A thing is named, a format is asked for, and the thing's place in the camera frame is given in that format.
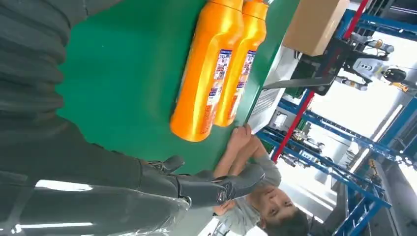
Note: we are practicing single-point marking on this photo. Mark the blue steel frame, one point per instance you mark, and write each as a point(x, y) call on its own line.
point(384, 25)

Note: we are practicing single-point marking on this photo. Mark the green table mat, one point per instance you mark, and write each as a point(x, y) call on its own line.
point(130, 81)

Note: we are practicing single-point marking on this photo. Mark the white humanoid robot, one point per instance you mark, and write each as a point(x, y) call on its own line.
point(368, 66)

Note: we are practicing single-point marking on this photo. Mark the red pole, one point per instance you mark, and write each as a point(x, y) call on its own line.
point(293, 125)

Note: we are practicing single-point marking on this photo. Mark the grey laptop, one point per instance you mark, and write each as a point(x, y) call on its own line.
point(319, 68)

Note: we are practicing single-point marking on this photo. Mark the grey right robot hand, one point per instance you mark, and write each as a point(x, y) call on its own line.
point(81, 202)

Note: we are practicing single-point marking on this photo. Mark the person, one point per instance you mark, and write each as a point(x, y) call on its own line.
point(273, 205)

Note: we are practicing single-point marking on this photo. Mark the orange drink bottle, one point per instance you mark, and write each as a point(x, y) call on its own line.
point(205, 65)
point(252, 32)

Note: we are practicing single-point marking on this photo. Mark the brown cardboard box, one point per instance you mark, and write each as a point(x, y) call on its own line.
point(312, 26)

